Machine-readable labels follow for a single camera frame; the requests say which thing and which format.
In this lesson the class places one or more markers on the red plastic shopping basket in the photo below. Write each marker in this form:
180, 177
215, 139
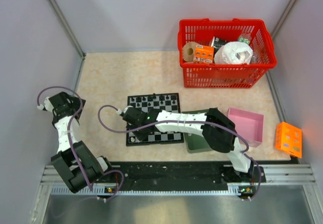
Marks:
215, 75

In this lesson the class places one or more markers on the black and grey chessboard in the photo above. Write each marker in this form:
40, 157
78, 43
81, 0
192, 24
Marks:
165, 101

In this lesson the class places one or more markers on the orange carton box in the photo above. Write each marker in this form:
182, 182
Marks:
288, 139

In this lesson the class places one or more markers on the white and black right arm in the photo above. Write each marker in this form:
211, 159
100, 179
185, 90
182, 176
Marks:
213, 126

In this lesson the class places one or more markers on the aluminium frame rail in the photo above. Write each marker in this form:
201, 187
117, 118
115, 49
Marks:
66, 27

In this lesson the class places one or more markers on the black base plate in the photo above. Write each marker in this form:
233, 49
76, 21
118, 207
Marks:
183, 175

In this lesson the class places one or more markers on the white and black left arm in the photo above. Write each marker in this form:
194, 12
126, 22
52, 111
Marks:
74, 162

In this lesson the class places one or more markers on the white plastic bag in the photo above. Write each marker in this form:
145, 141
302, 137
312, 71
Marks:
234, 53

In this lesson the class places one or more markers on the dark snack packet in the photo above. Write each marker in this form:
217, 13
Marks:
217, 42

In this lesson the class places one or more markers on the brown tape roll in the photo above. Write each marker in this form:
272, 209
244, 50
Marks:
188, 51

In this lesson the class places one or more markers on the orange box in basket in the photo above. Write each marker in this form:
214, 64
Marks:
203, 54

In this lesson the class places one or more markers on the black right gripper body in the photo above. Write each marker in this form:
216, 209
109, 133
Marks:
141, 134

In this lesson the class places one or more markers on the green plastic tray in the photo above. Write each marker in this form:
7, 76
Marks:
196, 144

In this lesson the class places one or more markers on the pink plastic box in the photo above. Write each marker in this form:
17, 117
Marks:
248, 124

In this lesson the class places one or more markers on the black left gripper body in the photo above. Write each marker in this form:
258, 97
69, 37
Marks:
75, 104

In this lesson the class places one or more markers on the green patterned packet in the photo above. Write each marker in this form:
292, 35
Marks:
245, 38

